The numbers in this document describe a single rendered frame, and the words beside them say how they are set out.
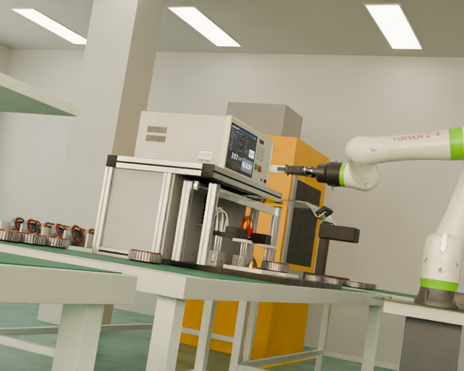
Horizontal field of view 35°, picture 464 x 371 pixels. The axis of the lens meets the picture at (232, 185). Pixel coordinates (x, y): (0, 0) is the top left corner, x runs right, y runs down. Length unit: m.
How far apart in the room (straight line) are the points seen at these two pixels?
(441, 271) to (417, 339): 0.24
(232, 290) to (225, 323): 4.62
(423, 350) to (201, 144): 1.06
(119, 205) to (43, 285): 1.61
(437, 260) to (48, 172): 7.98
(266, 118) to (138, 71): 1.28
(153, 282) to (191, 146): 1.11
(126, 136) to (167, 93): 2.56
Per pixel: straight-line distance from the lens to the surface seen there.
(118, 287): 1.23
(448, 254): 2.53
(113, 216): 2.67
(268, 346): 6.37
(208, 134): 2.68
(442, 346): 2.50
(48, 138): 10.16
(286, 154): 6.40
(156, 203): 2.58
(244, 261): 2.87
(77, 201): 6.75
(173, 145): 2.74
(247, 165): 2.82
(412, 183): 7.97
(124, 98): 6.74
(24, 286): 1.04
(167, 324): 1.69
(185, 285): 1.63
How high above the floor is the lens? 0.80
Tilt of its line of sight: 6 degrees up
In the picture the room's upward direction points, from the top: 9 degrees clockwise
